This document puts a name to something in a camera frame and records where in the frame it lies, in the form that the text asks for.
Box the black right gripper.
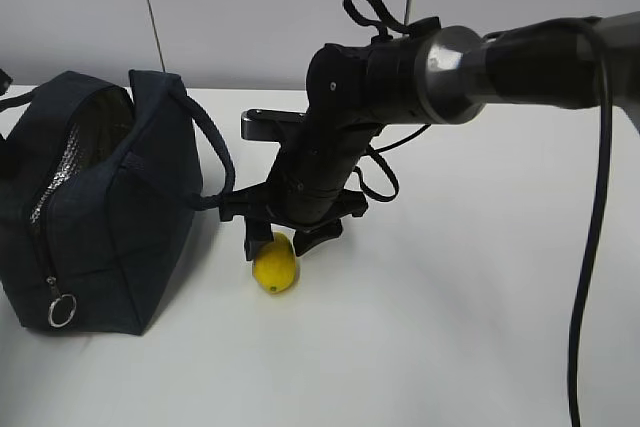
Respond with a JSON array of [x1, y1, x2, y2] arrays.
[[219, 177, 368, 261]]

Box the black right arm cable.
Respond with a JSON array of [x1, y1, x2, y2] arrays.
[[342, 0, 614, 427]]

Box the dark blue lunch bag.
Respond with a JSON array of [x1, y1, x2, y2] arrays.
[[1, 70, 235, 335]]

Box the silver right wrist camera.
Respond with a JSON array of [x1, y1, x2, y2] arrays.
[[241, 109, 305, 144]]

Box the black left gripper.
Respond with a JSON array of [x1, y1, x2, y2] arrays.
[[0, 69, 12, 95]]

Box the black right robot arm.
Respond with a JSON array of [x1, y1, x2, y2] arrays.
[[221, 13, 639, 259]]

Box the yellow lemon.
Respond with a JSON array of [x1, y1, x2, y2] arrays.
[[252, 232, 297, 294]]

